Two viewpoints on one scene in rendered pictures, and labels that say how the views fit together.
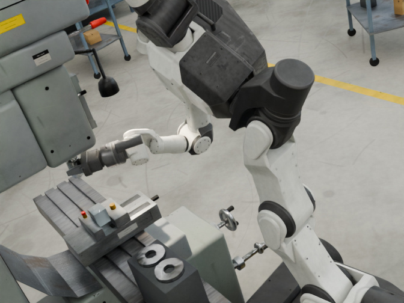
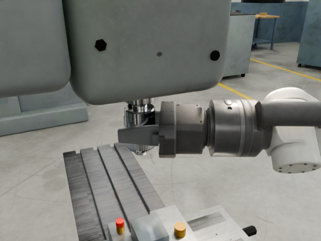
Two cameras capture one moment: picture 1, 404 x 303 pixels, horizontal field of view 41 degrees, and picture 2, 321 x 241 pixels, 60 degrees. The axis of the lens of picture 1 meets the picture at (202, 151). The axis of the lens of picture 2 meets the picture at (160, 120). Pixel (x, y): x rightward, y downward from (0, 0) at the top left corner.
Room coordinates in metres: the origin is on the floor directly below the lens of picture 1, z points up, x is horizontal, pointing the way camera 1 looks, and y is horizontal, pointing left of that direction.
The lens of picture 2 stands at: (1.35, 0.39, 1.43)
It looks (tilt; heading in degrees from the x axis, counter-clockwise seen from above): 25 degrees down; 5
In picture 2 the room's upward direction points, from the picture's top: straight up
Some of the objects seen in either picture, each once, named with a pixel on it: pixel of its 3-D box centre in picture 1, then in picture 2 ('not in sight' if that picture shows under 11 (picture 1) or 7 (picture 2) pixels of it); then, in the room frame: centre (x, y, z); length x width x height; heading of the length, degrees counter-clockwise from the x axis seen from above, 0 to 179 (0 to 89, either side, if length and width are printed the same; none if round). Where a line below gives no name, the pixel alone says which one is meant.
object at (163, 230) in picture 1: (118, 260); not in sight; (1.74, 0.45, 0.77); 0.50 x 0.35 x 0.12; 117
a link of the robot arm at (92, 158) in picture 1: (99, 159); (198, 129); (1.74, 0.36, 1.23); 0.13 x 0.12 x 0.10; 2
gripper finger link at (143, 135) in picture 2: (75, 171); (138, 136); (1.71, 0.45, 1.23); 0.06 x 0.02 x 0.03; 92
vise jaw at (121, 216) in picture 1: (113, 212); (176, 241); (1.74, 0.39, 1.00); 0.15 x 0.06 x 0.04; 27
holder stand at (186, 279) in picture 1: (169, 284); not in sight; (1.26, 0.22, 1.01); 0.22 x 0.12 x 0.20; 29
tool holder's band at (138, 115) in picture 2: (71, 160); (139, 109); (1.74, 0.45, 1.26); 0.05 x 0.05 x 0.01
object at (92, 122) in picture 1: (80, 102); not in sight; (1.79, 0.36, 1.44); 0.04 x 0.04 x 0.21; 27
